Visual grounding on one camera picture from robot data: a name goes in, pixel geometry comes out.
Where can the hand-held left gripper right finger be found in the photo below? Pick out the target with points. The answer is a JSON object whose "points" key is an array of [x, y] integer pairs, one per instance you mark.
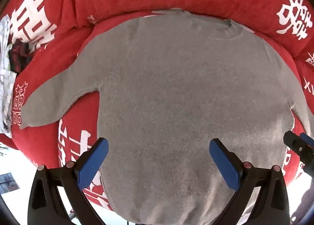
{"points": [[225, 166]]}

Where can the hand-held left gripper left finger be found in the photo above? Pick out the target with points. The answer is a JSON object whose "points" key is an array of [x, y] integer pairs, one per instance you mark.
{"points": [[92, 164]]}

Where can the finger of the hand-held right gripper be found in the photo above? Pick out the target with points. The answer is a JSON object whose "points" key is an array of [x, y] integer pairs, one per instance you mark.
{"points": [[308, 140], [293, 140]]}

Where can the grey knit sweater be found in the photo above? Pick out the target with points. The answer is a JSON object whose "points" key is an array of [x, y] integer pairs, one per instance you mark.
{"points": [[184, 92]]}

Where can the dark framed object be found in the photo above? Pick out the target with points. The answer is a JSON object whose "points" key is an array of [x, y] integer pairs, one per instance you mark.
{"points": [[8, 184]]}

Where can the white patterned cloth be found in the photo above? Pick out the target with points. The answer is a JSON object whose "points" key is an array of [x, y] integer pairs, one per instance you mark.
{"points": [[5, 85]]}

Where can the dark red black cloth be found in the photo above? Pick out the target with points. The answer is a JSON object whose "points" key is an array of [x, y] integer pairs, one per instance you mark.
{"points": [[19, 58]]}

